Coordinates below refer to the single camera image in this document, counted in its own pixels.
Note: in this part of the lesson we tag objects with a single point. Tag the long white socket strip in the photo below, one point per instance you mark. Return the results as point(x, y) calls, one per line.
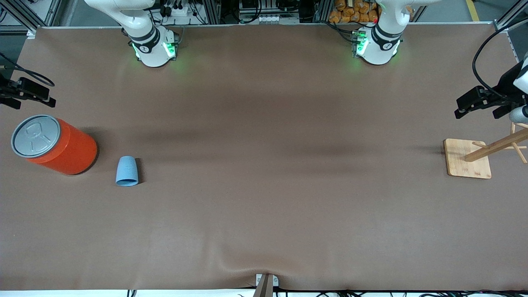
point(268, 19)

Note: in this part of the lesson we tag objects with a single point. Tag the orange snack bag pile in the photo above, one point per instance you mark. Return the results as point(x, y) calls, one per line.
point(350, 14)

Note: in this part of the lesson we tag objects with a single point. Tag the orange can with silver lid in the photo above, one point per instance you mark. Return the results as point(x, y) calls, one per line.
point(70, 150)

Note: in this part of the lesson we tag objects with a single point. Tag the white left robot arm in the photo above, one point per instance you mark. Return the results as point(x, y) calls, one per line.
point(377, 45)

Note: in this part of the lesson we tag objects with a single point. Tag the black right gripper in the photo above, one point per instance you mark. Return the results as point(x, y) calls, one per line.
point(9, 91)

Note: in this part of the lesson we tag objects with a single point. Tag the aluminium frame strut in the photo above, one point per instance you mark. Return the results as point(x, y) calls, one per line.
point(505, 24)
point(212, 12)
point(321, 10)
point(24, 18)

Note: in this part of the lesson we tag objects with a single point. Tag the metal bracket with brown post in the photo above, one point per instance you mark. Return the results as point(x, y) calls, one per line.
point(266, 286)

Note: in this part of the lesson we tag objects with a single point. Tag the light blue cup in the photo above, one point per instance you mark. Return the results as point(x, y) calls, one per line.
point(126, 171)

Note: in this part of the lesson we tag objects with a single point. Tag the wooden cup rack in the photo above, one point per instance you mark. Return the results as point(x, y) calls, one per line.
point(466, 159)

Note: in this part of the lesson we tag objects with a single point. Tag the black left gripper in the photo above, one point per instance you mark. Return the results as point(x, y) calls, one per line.
point(504, 87)

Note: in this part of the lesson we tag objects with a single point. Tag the white power strip with plugs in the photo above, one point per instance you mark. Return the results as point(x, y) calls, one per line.
point(181, 11)

